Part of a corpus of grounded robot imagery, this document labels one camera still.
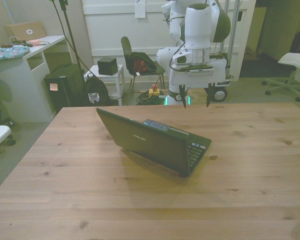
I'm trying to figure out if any black computer tower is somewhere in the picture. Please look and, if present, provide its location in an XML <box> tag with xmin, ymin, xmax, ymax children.
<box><xmin>43</xmin><ymin>65</ymin><xmax>85</xmax><ymax>114</ymax></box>

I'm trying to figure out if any pink flat item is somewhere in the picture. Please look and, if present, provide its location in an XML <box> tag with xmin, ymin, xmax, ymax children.
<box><xmin>27</xmin><ymin>38</ymin><xmax>44</xmax><ymax>47</ymax></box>

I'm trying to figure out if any coiled green cable bundle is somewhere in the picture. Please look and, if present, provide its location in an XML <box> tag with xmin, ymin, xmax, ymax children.
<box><xmin>135</xmin><ymin>91</ymin><xmax>166</xmax><ymax>106</ymax></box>

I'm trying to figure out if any white swivel stool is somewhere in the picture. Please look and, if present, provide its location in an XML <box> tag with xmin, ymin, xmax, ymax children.
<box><xmin>261</xmin><ymin>52</ymin><xmax>300</xmax><ymax>102</ymax></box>

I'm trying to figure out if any black plastic chair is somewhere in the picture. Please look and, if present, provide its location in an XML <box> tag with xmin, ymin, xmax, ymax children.
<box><xmin>120</xmin><ymin>36</ymin><xmax>167</xmax><ymax>92</ymax></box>

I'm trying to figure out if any patterned blue cushion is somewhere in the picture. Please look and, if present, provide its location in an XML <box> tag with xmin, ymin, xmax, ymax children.
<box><xmin>0</xmin><ymin>46</ymin><xmax>31</xmax><ymax>62</ymax></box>

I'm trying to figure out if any brown cardboard box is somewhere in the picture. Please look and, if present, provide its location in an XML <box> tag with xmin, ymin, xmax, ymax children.
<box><xmin>3</xmin><ymin>21</ymin><xmax>47</xmax><ymax>42</ymax></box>

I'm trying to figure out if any white paper sheet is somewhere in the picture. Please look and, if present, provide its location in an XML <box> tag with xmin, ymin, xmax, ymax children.
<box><xmin>134</xmin><ymin>0</ymin><xmax>146</xmax><ymax>19</ymax></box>

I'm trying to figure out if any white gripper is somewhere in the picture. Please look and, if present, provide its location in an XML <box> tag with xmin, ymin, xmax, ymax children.
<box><xmin>168</xmin><ymin>58</ymin><xmax>234</xmax><ymax>110</ymax></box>

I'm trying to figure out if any metal pole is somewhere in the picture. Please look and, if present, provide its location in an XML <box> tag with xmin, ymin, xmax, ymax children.
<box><xmin>228</xmin><ymin>0</ymin><xmax>241</xmax><ymax>76</ymax></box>

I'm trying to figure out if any white desk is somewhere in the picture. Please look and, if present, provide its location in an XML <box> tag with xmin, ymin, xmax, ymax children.
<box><xmin>0</xmin><ymin>34</ymin><xmax>74</xmax><ymax>123</ymax></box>

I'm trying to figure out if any white cart wheel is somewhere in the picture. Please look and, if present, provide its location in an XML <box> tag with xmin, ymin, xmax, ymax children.
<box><xmin>213</xmin><ymin>87</ymin><xmax>229</xmax><ymax>103</ymax></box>

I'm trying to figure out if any black cube box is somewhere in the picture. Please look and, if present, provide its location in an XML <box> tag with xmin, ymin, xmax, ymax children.
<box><xmin>97</xmin><ymin>56</ymin><xmax>119</xmax><ymax>76</ymax></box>

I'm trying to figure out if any dark bag with red cloth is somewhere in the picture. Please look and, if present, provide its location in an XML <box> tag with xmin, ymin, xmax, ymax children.
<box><xmin>129</xmin><ymin>51</ymin><xmax>157</xmax><ymax>76</ymax></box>

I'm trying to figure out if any black Asus laptop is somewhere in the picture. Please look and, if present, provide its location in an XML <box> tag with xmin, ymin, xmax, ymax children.
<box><xmin>95</xmin><ymin>107</ymin><xmax>213</xmax><ymax>178</ymax></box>

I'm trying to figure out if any black backpack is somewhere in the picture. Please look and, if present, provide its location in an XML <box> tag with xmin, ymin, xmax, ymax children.
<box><xmin>84</xmin><ymin>72</ymin><xmax>114</xmax><ymax>107</ymax></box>

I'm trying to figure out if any yellow emergency stop button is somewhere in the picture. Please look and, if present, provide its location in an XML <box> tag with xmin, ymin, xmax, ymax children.
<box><xmin>148</xmin><ymin>84</ymin><xmax>161</xmax><ymax>98</ymax></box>

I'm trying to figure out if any small white side table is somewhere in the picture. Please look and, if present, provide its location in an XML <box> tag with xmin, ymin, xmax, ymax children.
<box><xmin>82</xmin><ymin>64</ymin><xmax>126</xmax><ymax>100</ymax></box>

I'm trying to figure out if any black camera stand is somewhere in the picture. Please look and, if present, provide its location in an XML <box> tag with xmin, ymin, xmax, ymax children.
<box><xmin>49</xmin><ymin>0</ymin><xmax>91</xmax><ymax>106</ymax></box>

